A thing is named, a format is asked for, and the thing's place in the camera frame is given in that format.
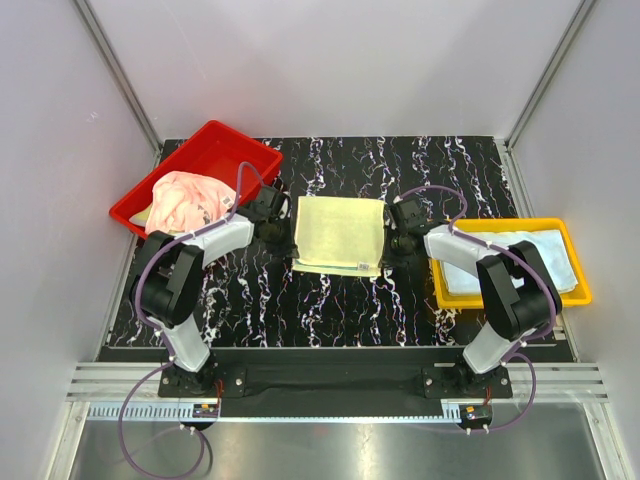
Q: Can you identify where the pastel yellow pink towel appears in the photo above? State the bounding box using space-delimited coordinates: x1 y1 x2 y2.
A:
292 196 385 278

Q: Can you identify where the light blue towel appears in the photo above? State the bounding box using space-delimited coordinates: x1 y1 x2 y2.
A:
442 228 576 297

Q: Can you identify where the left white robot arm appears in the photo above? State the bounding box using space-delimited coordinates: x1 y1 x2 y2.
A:
127 186 296 396

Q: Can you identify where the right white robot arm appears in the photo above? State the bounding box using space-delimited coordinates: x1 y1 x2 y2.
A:
383 197 562 397

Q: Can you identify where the yellow plastic bin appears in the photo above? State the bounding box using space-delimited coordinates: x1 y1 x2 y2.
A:
430 218 592 309

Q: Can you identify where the red plastic bin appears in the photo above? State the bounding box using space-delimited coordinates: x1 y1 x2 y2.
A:
109 121 283 238

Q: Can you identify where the left connector box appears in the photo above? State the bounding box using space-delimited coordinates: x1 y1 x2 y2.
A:
192 403 220 419

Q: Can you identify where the connector box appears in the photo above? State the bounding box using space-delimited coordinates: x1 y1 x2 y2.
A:
192 403 220 419
461 404 493 424

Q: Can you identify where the right connector box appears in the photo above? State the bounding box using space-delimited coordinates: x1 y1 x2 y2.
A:
461 404 493 424

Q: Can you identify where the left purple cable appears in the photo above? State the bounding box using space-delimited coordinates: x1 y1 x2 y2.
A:
117 160 269 476

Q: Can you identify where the purple cable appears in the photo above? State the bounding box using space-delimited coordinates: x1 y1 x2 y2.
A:
117 160 269 476
397 184 559 434

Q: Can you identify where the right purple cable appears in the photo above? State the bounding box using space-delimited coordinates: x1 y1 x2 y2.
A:
397 184 559 434

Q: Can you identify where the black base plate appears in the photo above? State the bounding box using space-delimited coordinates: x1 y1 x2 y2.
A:
158 363 513 400

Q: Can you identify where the aluminium rail frame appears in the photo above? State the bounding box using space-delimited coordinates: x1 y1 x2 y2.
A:
66 362 608 402

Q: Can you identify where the white slotted cable duct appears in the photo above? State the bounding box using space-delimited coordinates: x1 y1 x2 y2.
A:
88 402 215 422

